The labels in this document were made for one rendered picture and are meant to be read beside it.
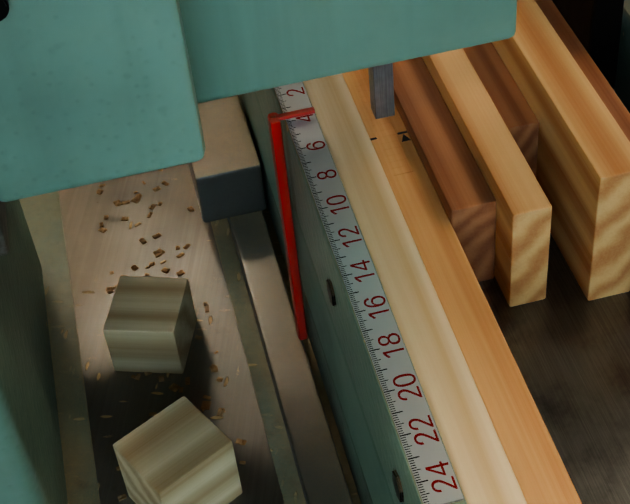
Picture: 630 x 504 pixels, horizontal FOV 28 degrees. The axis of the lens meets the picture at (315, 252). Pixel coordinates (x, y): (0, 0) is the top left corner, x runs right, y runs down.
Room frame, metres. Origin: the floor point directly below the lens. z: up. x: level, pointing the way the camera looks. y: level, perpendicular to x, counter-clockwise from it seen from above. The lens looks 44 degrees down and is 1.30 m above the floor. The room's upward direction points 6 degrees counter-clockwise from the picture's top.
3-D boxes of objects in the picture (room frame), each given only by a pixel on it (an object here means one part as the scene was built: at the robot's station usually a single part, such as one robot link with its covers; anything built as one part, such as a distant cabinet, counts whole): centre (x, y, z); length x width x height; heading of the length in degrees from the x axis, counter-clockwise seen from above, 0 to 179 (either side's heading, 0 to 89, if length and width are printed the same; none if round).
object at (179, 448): (0.36, 0.08, 0.82); 0.04 x 0.04 x 0.04; 36
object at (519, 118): (0.50, -0.08, 0.93); 0.16 x 0.02 x 0.05; 9
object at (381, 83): (0.45, -0.04, 0.97); 0.01 x 0.01 x 0.05; 9
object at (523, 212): (0.46, -0.07, 0.93); 0.20 x 0.02 x 0.06; 9
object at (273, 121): (0.44, 0.00, 0.89); 0.02 x 0.01 x 0.14; 99
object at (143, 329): (0.46, 0.09, 0.82); 0.04 x 0.04 x 0.03; 79
